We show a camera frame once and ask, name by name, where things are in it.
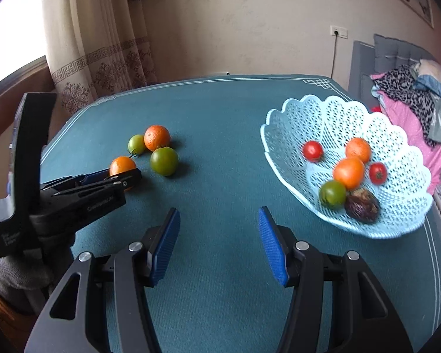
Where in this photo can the white wall outlet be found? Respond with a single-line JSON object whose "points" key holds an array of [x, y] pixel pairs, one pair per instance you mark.
{"points": [[339, 31]]}

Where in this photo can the white cloth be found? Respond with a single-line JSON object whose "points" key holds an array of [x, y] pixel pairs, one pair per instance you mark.
{"points": [[433, 69]]}

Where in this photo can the pale orange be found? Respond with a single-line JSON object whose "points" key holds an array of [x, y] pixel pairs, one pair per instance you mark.
{"points": [[121, 165]]}

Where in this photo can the person's left hand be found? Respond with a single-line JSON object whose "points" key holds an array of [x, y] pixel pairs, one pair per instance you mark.
{"points": [[22, 279]]}

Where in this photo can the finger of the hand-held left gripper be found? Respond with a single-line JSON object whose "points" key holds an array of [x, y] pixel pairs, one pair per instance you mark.
{"points": [[110, 185], [81, 180]]}

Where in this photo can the speckled orange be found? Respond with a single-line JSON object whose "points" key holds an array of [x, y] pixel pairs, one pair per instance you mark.
{"points": [[358, 149]]}

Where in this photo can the light blue lattice basket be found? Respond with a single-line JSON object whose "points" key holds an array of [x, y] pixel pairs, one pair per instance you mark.
{"points": [[290, 132]]}

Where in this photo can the leopard print cloth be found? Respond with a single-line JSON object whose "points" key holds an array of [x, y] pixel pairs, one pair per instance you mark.
{"points": [[408, 88]]}

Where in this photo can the light blue cloth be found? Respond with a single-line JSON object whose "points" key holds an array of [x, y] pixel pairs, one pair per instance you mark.
{"points": [[435, 86]]}

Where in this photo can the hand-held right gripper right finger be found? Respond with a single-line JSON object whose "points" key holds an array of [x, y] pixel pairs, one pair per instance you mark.
{"points": [[273, 246]]}

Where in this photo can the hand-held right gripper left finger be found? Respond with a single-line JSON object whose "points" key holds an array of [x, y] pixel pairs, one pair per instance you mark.
{"points": [[163, 246]]}

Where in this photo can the pile of clothes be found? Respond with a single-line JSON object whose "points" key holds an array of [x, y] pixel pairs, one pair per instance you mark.
{"points": [[400, 112]]}

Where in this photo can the large orange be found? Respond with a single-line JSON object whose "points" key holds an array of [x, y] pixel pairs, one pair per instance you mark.
{"points": [[349, 172]]}

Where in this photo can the large green tomato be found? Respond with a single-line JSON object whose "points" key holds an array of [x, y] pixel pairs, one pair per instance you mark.
{"points": [[332, 193]]}

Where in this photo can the dark wrinkled avocado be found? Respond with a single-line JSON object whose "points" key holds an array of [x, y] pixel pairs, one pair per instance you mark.
{"points": [[362, 207]]}

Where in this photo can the teal tablecloth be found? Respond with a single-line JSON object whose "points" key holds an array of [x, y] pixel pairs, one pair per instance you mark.
{"points": [[220, 136]]}

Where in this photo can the bright window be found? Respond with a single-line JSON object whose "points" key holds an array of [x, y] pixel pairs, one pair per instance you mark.
{"points": [[11, 33]]}

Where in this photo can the beige patterned curtain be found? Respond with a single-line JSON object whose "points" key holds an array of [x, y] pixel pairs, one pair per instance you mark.
{"points": [[95, 44]]}

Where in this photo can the brown wooden window frame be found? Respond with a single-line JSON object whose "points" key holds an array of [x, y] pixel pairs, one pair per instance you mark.
{"points": [[14, 92]]}

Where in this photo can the small green tomato with stem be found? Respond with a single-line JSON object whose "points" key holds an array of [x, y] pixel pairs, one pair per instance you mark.
{"points": [[136, 144]]}

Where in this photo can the grey padded headboard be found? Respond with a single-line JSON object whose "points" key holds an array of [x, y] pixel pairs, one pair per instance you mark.
{"points": [[389, 51]]}

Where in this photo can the person's left forearm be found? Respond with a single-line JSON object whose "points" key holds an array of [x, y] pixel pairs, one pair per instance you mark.
{"points": [[0, 320]]}

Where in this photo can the reddish spotted orange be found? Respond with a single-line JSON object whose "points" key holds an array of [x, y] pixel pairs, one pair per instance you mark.
{"points": [[157, 137]]}

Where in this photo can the red tomato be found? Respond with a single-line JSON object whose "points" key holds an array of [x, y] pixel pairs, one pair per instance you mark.
{"points": [[312, 150], [377, 173]]}

